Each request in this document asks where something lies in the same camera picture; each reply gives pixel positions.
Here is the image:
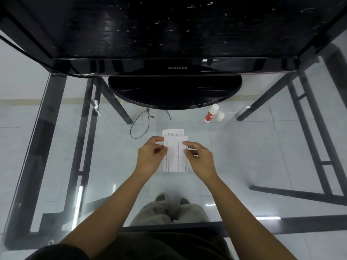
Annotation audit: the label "person's right hand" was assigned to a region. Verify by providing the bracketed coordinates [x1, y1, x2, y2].
[182, 141, 219, 181]

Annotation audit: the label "person's left hand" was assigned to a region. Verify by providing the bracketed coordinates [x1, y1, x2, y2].
[134, 136, 168, 176]

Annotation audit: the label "red and white glue stick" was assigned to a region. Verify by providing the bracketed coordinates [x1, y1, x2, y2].
[204, 103, 219, 124]

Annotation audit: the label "person's left forearm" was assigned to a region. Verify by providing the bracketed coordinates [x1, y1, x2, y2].
[58, 170, 152, 260]

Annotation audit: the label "person's right forearm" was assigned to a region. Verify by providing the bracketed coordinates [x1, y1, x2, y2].
[203, 174, 297, 260]

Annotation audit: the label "grey trousers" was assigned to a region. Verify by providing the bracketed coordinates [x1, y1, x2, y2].
[130, 200, 211, 226]

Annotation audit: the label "black shirt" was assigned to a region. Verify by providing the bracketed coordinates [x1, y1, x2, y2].
[24, 231, 231, 260]

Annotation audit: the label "black flat-screen television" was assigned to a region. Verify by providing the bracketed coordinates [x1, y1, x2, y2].
[0, 0, 347, 110]

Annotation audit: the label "thin black cable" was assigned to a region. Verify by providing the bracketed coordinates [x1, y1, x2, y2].
[129, 107, 172, 139]

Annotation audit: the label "black metal table frame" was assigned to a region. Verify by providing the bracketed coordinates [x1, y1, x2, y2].
[0, 43, 347, 252]

